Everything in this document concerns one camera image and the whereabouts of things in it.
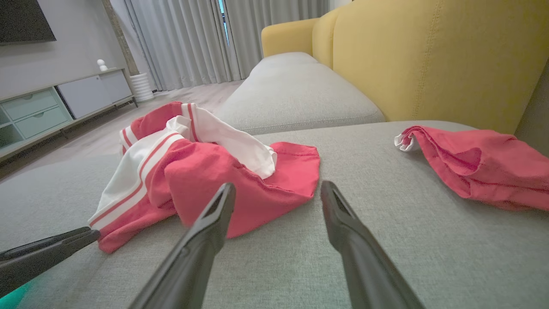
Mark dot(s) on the small white figurine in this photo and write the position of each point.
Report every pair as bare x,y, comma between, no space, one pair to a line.
102,65

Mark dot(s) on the red and white striped jersey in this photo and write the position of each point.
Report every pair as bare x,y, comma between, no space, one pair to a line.
257,193

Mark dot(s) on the grey pleated curtain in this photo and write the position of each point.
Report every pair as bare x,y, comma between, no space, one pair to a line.
180,43
274,17

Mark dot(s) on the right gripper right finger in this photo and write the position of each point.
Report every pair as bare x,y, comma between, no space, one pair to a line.
360,262

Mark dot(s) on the window glass sliver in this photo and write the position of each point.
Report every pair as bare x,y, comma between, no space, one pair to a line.
223,21

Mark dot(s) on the yellow sofa backrest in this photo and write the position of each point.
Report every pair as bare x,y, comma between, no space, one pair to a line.
429,56

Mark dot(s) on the grey sofa ottoman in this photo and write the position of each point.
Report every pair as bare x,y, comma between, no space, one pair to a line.
407,240

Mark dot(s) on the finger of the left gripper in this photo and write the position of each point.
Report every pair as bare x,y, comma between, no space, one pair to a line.
34,266
43,243

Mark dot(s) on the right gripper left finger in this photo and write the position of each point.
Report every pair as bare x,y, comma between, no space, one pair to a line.
197,253

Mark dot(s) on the black wall television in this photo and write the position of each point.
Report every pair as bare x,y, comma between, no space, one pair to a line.
21,19

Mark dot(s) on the white and green TV cabinet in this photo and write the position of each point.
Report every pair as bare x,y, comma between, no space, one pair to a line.
85,94

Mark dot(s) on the grey back pillow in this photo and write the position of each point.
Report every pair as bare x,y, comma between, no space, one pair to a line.
538,120

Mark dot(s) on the red Bulls shorts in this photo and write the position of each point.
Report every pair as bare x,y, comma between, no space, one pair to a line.
493,171

